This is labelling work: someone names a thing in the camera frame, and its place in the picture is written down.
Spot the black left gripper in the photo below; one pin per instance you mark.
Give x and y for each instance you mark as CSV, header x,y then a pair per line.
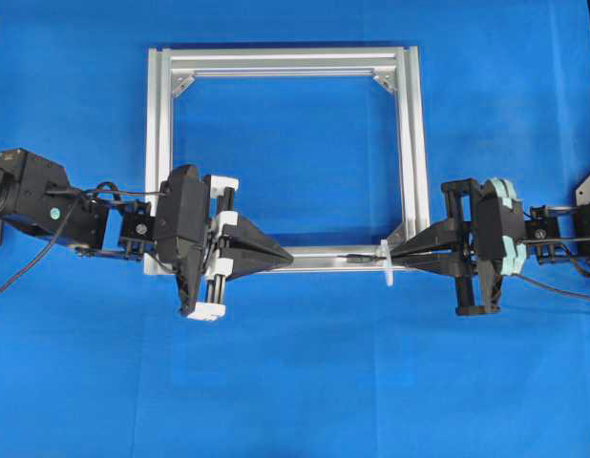
x,y
181,234

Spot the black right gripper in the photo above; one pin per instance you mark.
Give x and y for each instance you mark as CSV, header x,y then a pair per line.
x,y
486,228

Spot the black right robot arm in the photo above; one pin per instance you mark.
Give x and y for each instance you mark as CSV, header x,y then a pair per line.
x,y
556,234

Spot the aluminium extrusion frame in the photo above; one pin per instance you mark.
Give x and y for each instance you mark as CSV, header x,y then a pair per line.
x,y
327,143

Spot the white string loop holder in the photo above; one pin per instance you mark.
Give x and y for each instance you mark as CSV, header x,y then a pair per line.
x,y
384,253

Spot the blue table mat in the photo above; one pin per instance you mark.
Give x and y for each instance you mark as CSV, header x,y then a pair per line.
x,y
95,360

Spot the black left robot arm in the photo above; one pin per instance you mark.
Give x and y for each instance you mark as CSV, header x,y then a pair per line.
x,y
37,199

